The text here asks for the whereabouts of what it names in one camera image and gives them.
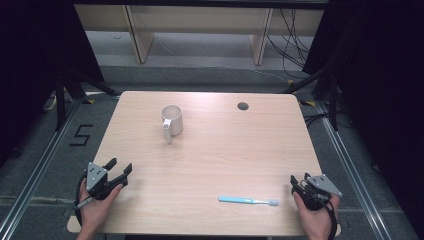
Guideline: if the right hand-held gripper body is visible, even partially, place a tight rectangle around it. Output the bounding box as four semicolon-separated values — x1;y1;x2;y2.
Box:
292;173;343;212

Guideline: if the metal floor rail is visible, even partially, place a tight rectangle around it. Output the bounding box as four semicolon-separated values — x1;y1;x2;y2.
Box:
0;98;84;239
314;101;393;240

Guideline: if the bundle of black cables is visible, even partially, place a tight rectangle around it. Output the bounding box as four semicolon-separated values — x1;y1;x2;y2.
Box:
266;8;314;80

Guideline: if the person's right hand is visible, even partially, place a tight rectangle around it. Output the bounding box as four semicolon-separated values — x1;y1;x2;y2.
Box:
293;191;341;240

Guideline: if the white coiled cable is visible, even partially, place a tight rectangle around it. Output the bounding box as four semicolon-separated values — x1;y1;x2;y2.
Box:
42;94;58;112

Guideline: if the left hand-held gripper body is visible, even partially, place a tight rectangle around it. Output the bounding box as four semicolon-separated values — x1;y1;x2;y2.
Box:
84;161;129;201

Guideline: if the dark curtain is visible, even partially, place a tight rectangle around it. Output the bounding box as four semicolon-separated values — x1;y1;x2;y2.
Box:
301;0;424;240
0;0;106;168

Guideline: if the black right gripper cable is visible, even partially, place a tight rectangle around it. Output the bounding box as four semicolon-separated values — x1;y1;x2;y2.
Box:
324;199;338;234

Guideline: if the person's left hand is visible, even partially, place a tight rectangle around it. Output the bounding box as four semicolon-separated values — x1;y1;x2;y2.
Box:
78;178;124;234

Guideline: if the thin white floor cable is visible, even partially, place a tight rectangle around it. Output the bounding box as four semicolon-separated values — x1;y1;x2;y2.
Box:
248;68;291;84

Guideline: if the light blue toothbrush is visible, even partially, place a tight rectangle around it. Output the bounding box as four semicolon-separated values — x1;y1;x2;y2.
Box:
218;195;280;207

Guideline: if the black metal stand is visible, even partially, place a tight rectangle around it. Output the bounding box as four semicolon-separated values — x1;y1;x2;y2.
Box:
281;64;339;132
54;66;119;132

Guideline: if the light wooden shelf unit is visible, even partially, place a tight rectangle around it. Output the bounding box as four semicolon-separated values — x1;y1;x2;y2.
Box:
73;3;325;66

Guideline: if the white cup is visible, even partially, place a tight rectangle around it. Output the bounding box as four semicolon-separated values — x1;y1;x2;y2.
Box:
161;104;184;145

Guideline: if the silver cable plug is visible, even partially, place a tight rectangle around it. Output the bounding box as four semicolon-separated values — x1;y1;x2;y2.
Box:
75;197;94;209

